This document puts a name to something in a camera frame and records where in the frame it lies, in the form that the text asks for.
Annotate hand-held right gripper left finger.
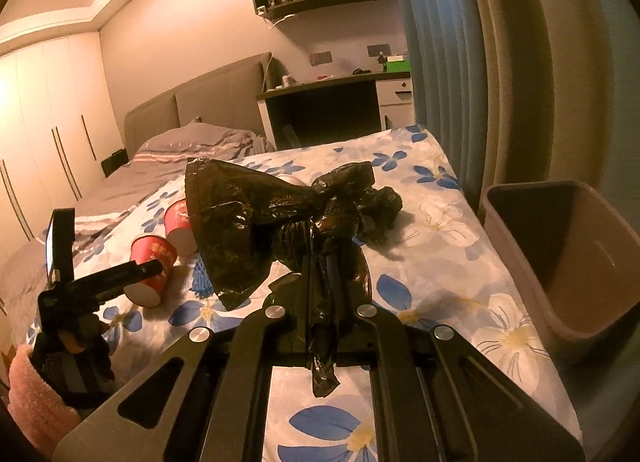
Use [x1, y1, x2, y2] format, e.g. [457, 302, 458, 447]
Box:
[52, 272, 311, 462]

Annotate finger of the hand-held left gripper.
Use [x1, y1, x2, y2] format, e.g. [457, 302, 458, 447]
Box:
[65, 261, 164, 303]

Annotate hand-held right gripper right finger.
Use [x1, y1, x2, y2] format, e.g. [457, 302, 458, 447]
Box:
[322, 254, 586, 462]

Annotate red paper cup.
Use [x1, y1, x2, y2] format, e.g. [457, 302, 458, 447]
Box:
[164, 199, 198, 257]
[122, 236, 177, 307]

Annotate blue foam mesh sleeve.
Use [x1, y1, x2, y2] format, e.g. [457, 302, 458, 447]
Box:
[191, 253, 217, 299]

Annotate black plastic bag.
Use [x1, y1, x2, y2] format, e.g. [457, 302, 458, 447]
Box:
[184, 158, 376, 398]
[359, 186, 404, 243]

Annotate grey plastic waste bin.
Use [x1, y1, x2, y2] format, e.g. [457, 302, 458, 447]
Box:
[481, 181, 640, 355]

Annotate person's left forearm pink sleeve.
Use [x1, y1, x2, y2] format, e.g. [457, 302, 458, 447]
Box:
[7, 344, 81, 448]

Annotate person's left hand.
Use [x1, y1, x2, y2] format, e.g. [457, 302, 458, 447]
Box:
[56, 317, 108, 354]

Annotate grey striped bedding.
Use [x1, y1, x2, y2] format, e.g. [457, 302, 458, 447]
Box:
[0, 121, 277, 323]

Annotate black bedside box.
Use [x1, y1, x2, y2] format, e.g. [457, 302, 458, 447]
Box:
[101, 148, 126, 177]

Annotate white wardrobe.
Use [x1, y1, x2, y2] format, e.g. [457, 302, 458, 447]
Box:
[0, 34, 126, 263]

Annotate grey upholstered headboard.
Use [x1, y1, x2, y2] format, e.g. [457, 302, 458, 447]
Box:
[124, 52, 273, 160]

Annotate white drawer unit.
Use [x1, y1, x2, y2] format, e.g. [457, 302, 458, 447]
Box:
[376, 78, 416, 130]

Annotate dark top desk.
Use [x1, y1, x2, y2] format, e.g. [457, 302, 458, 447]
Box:
[256, 70, 415, 150]

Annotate blue pleated curtain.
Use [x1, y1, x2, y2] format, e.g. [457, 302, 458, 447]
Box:
[377, 0, 481, 203]

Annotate grey curtain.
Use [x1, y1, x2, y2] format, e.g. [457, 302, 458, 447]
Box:
[450, 0, 551, 193]

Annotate white cable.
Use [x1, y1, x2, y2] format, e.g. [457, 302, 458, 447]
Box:
[262, 16, 296, 90]

